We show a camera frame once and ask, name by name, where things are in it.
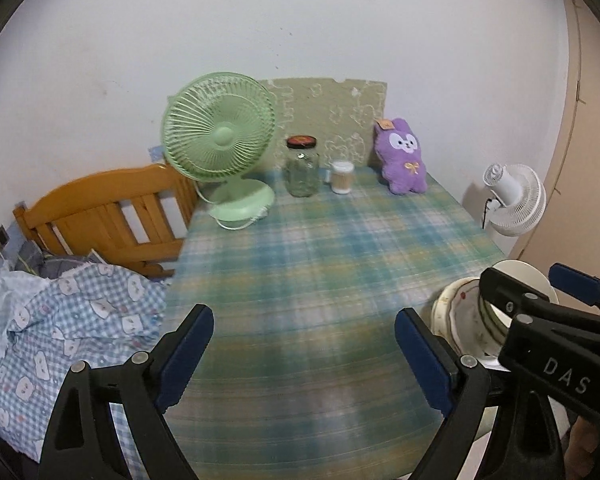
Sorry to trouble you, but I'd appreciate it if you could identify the white plate red pattern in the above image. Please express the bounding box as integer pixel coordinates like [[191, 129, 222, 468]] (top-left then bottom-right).
[[449, 278, 510, 370]]

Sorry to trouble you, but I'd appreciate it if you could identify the glass jar red lid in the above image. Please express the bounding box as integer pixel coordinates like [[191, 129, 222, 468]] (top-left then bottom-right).
[[283, 134, 321, 198]]

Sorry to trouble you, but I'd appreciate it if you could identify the green patterned wall mat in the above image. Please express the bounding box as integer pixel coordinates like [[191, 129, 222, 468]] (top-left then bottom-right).
[[259, 78, 388, 170]]

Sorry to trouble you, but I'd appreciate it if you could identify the green desk fan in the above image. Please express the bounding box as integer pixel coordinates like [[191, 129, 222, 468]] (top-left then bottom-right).
[[161, 72, 276, 231]]

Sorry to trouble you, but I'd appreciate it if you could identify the beige wooden door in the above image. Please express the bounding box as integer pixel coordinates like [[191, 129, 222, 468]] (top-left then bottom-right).
[[510, 0, 600, 276]]

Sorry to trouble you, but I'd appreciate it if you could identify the plaid green tablecloth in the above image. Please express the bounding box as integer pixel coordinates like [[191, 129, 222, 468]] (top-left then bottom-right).
[[162, 168, 503, 479]]

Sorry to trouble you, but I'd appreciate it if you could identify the cotton swab container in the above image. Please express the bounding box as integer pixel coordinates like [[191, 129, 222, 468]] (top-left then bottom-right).
[[329, 160, 355, 195]]

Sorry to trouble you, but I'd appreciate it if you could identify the blue checkered blanket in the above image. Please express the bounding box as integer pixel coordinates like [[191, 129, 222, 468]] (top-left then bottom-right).
[[0, 260, 168, 460]]

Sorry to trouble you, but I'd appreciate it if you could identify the white clip fan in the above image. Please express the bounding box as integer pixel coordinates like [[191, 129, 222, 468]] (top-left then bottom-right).
[[482, 164, 546, 237]]

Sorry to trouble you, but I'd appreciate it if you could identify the purple plush bunny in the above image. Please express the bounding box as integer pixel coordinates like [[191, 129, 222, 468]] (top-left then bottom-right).
[[374, 118, 428, 195]]

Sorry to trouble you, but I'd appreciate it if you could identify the grey ceramic bowl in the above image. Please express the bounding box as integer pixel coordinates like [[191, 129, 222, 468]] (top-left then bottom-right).
[[474, 259, 562, 361]]

